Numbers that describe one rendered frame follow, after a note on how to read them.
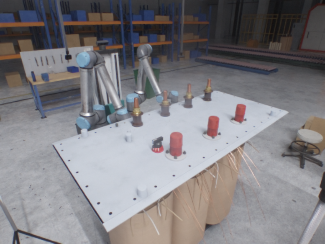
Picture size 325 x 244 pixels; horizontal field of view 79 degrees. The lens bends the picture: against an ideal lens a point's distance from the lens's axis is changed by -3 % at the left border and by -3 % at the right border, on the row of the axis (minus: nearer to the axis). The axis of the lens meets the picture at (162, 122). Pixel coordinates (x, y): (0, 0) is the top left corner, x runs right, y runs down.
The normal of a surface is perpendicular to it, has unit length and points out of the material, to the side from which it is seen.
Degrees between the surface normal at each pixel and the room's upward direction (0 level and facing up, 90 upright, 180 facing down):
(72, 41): 90
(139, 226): 90
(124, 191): 0
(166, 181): 0
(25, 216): 0
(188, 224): 90
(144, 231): 90
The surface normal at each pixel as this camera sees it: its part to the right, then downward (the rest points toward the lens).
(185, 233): 0.16, 0.44
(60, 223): 0.00, -0.90
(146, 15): 0.63, 0.35
